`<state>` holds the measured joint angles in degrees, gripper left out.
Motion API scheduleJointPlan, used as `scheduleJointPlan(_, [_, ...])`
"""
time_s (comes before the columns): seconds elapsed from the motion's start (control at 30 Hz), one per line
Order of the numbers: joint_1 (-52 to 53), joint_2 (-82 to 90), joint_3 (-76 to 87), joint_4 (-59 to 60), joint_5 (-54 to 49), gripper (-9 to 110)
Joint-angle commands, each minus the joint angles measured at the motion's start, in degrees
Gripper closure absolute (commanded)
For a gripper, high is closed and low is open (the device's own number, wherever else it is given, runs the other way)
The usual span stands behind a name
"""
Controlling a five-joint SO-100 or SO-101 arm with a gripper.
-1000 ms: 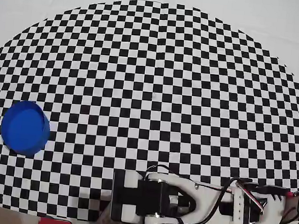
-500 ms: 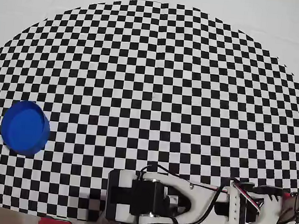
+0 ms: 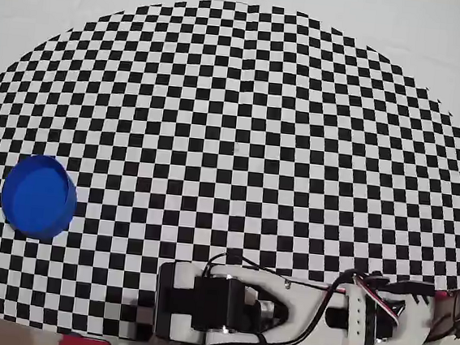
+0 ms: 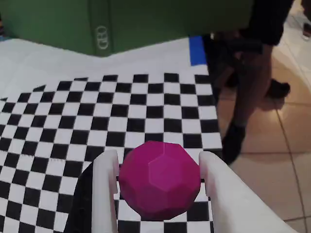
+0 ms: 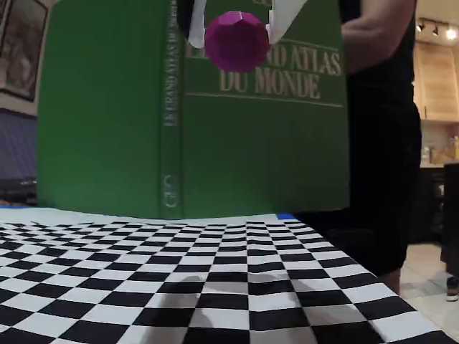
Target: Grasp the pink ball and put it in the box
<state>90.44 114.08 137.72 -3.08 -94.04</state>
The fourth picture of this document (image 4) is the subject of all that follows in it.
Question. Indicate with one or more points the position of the green box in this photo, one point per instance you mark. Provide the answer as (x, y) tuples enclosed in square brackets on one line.
[(145, 19)]

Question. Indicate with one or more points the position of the blue tape strip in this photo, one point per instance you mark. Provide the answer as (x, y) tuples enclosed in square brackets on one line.
[(198, 51)]

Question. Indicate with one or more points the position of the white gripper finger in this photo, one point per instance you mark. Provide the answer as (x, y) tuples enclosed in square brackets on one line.
[(233, 208)]

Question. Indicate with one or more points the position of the person leg with black sock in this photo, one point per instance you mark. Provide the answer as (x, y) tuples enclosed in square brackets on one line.
[(250, 85), (277, 88)]

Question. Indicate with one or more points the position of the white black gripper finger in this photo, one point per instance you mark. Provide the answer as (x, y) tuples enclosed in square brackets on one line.
[(104, 206)]

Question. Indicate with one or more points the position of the black white checkerboard paper mat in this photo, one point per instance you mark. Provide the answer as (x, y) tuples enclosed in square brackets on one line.
[(48, 70)]

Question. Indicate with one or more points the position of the pink faceted ball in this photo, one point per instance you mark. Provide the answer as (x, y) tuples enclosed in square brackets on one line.
[(160, 179)]

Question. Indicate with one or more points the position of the black shorts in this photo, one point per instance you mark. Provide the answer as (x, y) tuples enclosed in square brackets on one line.
[(267, 19)]

